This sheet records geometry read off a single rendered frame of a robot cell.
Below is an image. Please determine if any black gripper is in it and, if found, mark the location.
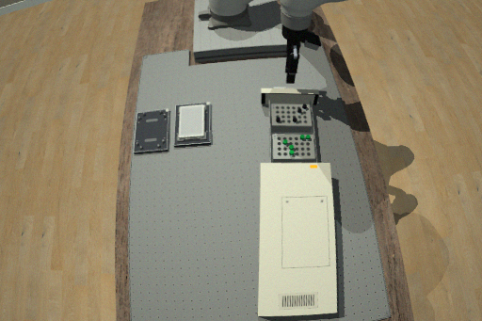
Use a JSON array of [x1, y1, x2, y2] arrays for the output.
[[281, 26, 308, 84]]

